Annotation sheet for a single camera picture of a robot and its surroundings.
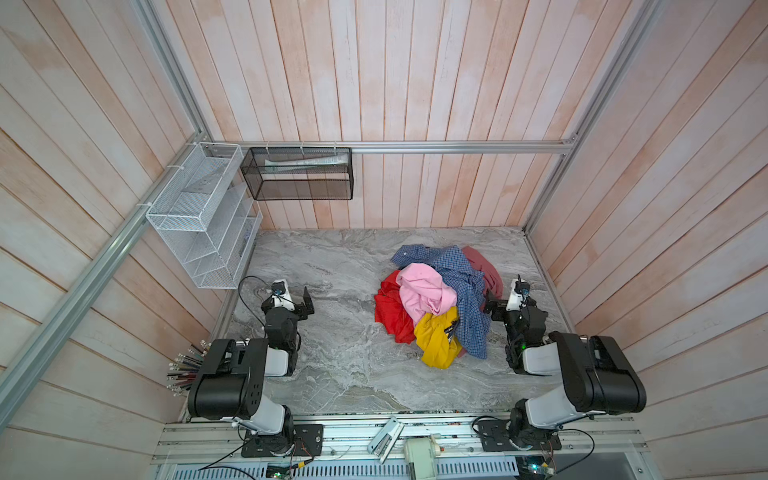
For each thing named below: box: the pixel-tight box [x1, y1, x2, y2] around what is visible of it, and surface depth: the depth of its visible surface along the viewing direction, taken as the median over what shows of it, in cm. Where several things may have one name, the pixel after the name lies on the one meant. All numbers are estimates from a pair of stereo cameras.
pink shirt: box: [396, 263, 457, 324], surface depth 88 cm
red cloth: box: [374, 270, 416, 344], surface depth 94 cm
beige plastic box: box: [403, 437, 441, 480], surface depth 68 cm
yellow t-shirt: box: [414, 306, 462, 369], surface depth 83 cm
